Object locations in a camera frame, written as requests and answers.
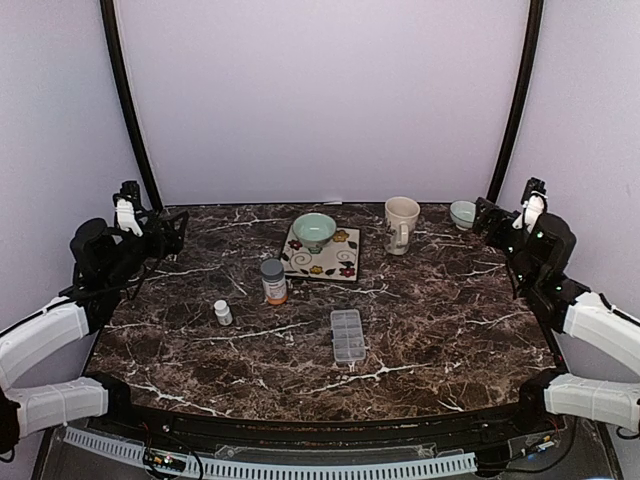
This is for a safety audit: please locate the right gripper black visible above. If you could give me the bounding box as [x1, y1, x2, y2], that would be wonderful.
[474, 197, 541, 292]

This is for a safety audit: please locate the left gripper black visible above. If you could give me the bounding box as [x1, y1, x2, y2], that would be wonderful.
[104, 208, 187, 291]

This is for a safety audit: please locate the clear plastic pill organizer box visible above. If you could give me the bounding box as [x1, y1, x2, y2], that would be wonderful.
[330, 309, 366, 364]

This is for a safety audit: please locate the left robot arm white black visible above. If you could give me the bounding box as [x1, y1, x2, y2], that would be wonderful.
[1, 211, 189, 454]

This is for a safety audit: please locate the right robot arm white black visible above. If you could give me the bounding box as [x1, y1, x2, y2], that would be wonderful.
[473, 198, 639, 434]

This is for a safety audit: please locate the small green bowl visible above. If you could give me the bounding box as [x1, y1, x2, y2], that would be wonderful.
[449, 200, 476, 230]

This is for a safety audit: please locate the beige ceramic mug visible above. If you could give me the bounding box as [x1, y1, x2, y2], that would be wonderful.
[385, 196, 421, 256]

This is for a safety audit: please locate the small white pill bottle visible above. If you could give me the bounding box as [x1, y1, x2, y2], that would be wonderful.
[214, 300, 233, 326]

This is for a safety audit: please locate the orange pill bottle grey cap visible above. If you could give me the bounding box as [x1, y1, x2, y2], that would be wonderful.
[260, 258, 288, 305]

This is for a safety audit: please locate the green ceramic bowl on plate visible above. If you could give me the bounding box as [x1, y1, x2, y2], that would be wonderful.
[292, 212, 337, 253]

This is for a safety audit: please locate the square floral ceramic plate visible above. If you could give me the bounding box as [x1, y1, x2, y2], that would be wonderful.
[280, 226, 361, 283]

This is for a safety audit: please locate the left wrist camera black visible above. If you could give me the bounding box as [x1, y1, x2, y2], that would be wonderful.
[117, 180, 141, 209]

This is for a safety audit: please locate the black front table rail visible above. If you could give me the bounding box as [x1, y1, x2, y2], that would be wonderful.
[87, 404, 571, 451]

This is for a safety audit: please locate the white slotted cable duct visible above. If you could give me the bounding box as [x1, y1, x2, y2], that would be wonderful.
[63, 427, 478, 479]

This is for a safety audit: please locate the right black frame post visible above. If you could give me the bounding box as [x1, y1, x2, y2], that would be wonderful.
[486, 0, 545, 203]

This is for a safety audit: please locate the black frame post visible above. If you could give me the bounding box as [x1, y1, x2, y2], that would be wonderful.
[486, 0, 545, 203]
[99, 0, 164, 211]

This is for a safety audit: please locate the left black frame post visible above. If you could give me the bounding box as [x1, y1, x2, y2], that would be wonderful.
[99, 0, 164, 211]

